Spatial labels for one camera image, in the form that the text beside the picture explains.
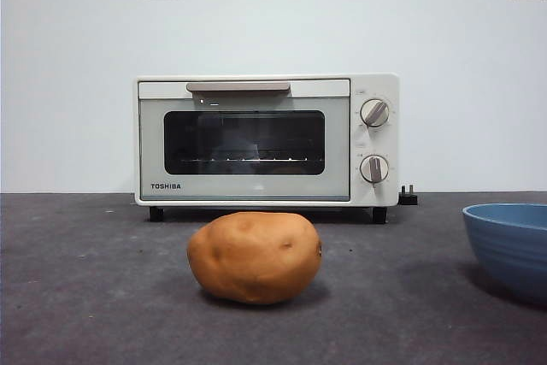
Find glass oven door beige handle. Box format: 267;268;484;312
137;78;351;203

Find brown potato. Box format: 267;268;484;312
186;211;323;305

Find blue ribbed bowl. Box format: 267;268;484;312
462;203;547;307

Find beige oven knob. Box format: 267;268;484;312
360;98;391;128
359;155;390;185

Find white Toshiba toaster oven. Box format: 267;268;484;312
133;73;401;224

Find black power plug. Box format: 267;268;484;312
399;184;420;206

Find metal wire oven rack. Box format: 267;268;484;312
179;155;324;165

